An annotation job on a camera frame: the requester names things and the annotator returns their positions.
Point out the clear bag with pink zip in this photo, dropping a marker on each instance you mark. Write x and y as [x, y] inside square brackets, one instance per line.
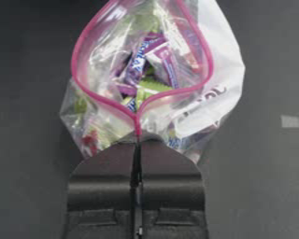
[222, 62]

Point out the green wrapped sweet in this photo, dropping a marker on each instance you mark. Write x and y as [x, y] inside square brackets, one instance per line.
[154, 85]

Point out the purple printed wrapped sweet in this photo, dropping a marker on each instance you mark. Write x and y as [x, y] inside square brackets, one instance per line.
[137, 67]

